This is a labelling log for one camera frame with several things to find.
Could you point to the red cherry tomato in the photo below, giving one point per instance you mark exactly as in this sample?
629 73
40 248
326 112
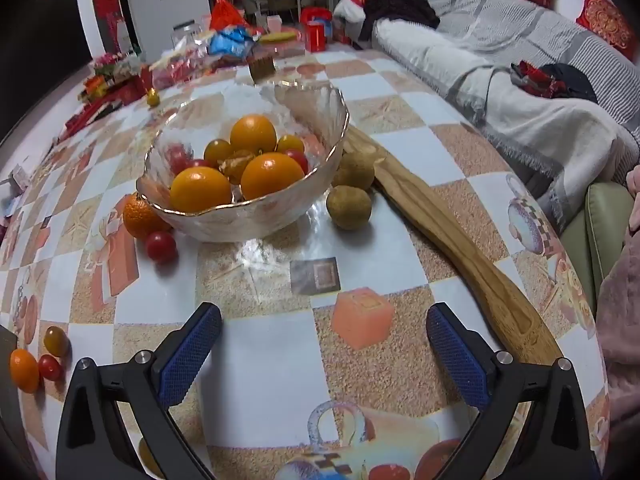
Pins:
50 367
301 161
200 164
161 247

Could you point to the red cup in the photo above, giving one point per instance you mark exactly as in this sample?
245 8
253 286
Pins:
316 35

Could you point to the yellow lid jar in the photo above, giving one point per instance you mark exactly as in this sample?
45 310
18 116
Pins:
277 37

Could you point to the small yellow fruit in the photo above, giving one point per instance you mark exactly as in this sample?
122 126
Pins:
152 97

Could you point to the large orange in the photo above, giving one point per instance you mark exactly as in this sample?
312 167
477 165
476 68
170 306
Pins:
200 190
253 134
272 175
140 217
24 370

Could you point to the brown round fruit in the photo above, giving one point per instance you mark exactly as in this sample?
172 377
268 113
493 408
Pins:
349 207
355 167

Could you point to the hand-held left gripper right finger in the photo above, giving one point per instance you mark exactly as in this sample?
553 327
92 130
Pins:
457 355

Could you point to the blue snack packet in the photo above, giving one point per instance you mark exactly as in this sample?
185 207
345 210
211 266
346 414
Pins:
230 42

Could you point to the pink fleece clothing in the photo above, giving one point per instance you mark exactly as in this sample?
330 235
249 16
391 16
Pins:
622 320

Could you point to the yellow cherry tomato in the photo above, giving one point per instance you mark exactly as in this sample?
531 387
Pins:
290 144
217 151

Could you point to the pink cup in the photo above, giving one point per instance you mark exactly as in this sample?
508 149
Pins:
274 23

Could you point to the ribbed glass bowl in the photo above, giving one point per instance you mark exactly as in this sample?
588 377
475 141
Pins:
225 225

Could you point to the amber cherry tomato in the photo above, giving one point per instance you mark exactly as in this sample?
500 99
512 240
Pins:
56 341

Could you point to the wrinkled brown nut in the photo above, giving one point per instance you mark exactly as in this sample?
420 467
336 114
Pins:
236 164

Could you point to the red and black clothing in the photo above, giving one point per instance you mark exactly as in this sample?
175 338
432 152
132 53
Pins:
552 82

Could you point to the clear plastic bags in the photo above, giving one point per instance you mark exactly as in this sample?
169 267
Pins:
185 57

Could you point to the brown rectangular block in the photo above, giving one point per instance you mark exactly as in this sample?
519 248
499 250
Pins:
261 67

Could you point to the red plastic bag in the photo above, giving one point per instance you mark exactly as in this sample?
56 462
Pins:
227 15

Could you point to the white refrigerator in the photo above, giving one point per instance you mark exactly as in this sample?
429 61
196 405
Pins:
165 0

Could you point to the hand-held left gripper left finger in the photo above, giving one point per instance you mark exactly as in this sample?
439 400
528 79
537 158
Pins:
190 355

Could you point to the grey covered sofa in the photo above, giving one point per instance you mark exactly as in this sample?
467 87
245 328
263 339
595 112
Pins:
525 60

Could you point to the dark clothes pile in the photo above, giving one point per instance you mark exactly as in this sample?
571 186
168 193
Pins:
395 7

